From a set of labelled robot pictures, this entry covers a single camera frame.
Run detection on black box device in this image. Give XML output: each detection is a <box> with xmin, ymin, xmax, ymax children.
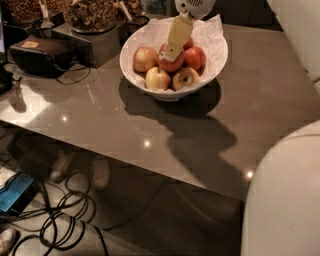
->
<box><xmin>9</xmin><ymin>36</ymin><xmax>74</xmax><ymax>78</ymax></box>

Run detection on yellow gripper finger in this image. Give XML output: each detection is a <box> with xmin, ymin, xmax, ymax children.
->
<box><xmin>160</xmin><ymin>13</ymin><xmax>194</xmax><ymax>62</ymax></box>

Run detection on red apple at back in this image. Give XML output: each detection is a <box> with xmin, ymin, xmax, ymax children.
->
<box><xmin>183</xmin><ymin>37</ymin><xmax>193</xmax><ymax>50</ymax></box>

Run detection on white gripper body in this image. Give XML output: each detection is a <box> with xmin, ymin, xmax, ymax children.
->
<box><xmin>175</xmin><ymin>0</ymin><xmax>217</xmax><ymax>20</ymax></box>

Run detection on yellow-red apple at left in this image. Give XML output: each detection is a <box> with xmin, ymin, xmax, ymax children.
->
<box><xmin>133</xmin><ymin>47</ymin><xmax>157</xmax><ymax>72</ymax></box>

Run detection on yellow apple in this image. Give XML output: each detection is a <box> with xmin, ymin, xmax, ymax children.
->
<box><xmin>145</xmin><ymin>67</ymin><xmax>171</xmax><ymax>91</ymax></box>
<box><xmin>172</xmin><ymin>67</ymin><xmax>199</xmax><ymax>91</ymax></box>

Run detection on yellow apple front right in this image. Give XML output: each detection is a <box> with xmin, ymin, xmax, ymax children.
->
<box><xmin>172</xmin><ymin>67</ymin><xmax>199</xmax><ymax>91</ymax></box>

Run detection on red apple at right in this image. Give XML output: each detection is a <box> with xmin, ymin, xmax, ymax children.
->
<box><xmin>184</xmin><ymin>47</ymin><xmax>206</xmax><ymax>70</ymax></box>

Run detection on grey metal stand block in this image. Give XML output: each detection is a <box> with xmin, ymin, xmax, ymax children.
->
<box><xmin>52</xmin><ymin>24</ymin><xmax>121</xmax><ymax>68</ymax></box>

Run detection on yellow apple front left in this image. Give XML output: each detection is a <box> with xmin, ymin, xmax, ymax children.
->
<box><xmin>145</xmin><ymin>67</ymin><xmax>171</xmax><ymax>91</ymax></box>

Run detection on white paper bowl liner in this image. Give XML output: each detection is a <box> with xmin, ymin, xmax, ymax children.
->
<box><xmin>127</xmin><ymin>14</ymin><xmax>225</xmax><ymax>92</ymax></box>

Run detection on white ceramic bowl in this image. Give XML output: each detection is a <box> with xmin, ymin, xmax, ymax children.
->
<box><xmin>119</xmin><ymin>16</ymin><xmax>229</xmax><ymax>102</ymax></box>

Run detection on shoe at bottom corner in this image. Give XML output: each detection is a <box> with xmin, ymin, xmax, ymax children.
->
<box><xmin>0</xmin><ymin>228</ymin><xmax>16</xmax><ymax>256</ymax></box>

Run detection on white shoe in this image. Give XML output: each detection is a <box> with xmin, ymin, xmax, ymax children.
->
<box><xmin>92</xmin><ymin>158</ymin><xmax>110</xmax><ymax>190</ymax></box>
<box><xmin>50</xmin><ymin>151</ymin><xmax>75</xmax><ymax>183</ymax></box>

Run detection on black floor cables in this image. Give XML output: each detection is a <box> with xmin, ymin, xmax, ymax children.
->
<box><xmin>0</xmin><ymin>169</ymin><xmax>109</xmax><ymax>256</ymax></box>

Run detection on white shoe left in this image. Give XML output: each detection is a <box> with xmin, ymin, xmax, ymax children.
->
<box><xmin>50</xmin><ymin>151</ymin><xmax>75</xmax><ymax>183</ymax></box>

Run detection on blue box on floor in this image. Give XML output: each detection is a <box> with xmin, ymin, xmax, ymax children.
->
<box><xmin>0</xmin><ymin>174</ymin><xmax>34</xmax><ymax>216</ymax></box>

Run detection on glass jar of granola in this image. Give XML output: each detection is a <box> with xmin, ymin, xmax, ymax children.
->
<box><xmin>64</xmin><ymin>0</ymin><xmax>116</xmax><ymax>34</ymax></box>

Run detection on small black cup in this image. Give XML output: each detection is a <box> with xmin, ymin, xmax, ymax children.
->
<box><xmin>128</xmin><ymin>15</ymin><xmax>149</xmax><ymax>34</ymax></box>

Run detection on glass jar of nuts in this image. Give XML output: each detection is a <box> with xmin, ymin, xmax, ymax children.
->
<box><xmin>0</xmin><ymin>0</ymin><xmax>62</xmax><ymax>24</ymax></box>

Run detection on metal scoop in jar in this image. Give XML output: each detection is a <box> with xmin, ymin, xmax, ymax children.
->
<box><xmin>38</xmin><ymin>0</ymin><xmax>54</xmax><ymax>29</ymax></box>

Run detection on white shoe right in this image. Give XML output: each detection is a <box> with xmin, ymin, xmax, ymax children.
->
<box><xmin>92</xmin><ymin>158</ymin><xmax>110</xmax><ymax>190</ymax></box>

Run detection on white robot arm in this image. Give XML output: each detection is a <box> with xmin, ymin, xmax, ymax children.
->
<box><xmin>167</xmin><ymin>0</ymin><xmax>320</xmax><ymax>256</ymax></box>

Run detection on large red apple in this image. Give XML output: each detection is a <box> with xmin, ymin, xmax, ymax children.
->
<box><xmin>157</xmin><ymin>45</ymin><xmax>184</xmax><ymax>73</ymax></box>

